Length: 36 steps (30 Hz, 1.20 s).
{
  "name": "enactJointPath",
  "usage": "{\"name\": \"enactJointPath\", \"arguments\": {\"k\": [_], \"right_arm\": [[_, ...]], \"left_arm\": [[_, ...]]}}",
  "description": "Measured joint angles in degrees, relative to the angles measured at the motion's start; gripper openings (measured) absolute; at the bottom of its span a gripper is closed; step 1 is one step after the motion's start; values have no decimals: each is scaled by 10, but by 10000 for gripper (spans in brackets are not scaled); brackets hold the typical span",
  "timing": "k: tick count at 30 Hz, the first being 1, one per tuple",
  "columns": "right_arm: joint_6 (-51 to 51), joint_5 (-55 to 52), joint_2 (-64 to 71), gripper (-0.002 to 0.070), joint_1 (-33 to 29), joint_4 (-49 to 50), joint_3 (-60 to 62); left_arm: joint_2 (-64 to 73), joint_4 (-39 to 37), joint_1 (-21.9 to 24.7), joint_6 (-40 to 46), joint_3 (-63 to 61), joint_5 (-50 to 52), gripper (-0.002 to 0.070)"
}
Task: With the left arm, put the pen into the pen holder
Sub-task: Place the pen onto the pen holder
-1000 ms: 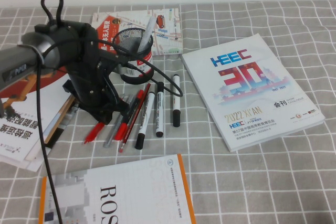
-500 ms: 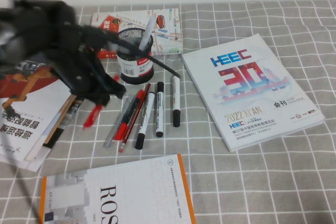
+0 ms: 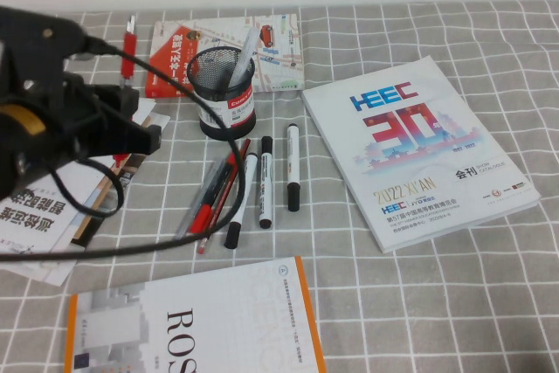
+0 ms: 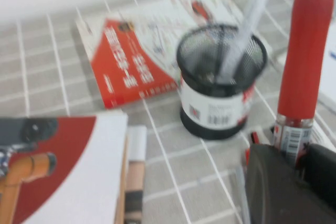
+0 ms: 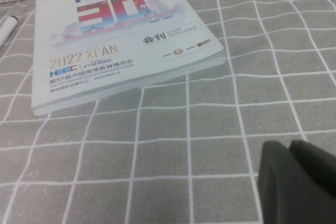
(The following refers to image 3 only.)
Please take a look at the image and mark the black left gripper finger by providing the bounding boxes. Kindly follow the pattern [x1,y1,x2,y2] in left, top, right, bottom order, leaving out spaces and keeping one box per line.
[93,116,164,159]
[93,83,141,121]

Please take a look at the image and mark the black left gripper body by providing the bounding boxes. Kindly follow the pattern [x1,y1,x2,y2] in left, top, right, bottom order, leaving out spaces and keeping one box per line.
[43,72,115,165]

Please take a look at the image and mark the red pen silver clip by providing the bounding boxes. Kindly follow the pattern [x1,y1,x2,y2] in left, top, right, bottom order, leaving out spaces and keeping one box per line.
[114,14,139,169]

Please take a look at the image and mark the grey translucent pen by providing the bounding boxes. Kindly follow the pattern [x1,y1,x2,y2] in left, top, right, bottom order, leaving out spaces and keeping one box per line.
[174,156,228,241]

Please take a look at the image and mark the black mesh pen holder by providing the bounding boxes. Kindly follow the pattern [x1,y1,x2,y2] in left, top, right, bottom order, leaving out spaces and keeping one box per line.
[188,45,257,142]

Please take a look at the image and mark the red pen black grip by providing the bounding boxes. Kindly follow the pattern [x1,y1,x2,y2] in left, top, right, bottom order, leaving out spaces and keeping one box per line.
[188,152,237,235]

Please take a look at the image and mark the clear translucent pen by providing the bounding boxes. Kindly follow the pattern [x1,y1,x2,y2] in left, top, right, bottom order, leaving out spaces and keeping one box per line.
[226,25,261,86]

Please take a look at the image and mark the white paper sheets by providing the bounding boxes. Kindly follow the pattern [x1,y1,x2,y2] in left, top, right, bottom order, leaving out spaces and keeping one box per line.
[129,96,171,130]

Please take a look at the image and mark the brochure with wooden photo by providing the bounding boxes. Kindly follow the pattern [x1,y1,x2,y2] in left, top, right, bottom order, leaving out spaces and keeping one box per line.
[70,152,146,248]

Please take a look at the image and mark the white leaflet black characters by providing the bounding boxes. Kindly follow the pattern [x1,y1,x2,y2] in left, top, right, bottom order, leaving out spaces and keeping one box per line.
[0,157,120,261]

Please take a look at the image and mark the white marker black cap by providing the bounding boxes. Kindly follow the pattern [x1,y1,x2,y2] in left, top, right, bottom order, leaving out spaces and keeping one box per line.
[223,151,259,250]
[286,122,303,213]
[259,135,276,231]

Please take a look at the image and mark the red pencil with eraser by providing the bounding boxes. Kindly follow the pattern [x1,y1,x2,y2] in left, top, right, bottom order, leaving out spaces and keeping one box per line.
[195,137,252,256]

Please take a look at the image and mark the plain white leaflet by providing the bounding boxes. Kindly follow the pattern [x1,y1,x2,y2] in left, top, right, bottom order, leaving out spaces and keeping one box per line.
[0,252,79,287]

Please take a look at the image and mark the red map cover book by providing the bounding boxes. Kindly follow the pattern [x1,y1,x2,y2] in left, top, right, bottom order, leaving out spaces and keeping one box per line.
[144,12,306,99]

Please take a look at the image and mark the white orange ROS book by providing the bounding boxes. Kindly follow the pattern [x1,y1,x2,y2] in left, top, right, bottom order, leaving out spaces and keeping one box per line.
[63,255,328,373]

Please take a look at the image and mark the white HEEC show catalogue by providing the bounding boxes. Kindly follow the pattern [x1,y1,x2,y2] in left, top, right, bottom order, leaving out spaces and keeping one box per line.
[300,56,542,254]

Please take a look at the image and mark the grey checked tablecloth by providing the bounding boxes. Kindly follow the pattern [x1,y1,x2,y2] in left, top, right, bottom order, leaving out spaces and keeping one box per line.
[0,0,559,373]

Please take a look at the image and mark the short black looped cable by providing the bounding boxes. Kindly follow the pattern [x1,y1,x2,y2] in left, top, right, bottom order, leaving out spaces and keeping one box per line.
[45,145,126,218]

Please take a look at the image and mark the long black camera cable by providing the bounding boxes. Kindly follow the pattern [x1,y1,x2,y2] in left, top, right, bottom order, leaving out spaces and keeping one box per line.
[0,36,246,263]

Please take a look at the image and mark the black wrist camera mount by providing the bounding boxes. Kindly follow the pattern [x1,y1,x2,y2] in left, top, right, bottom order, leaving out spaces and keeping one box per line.
[0,4,106,99]

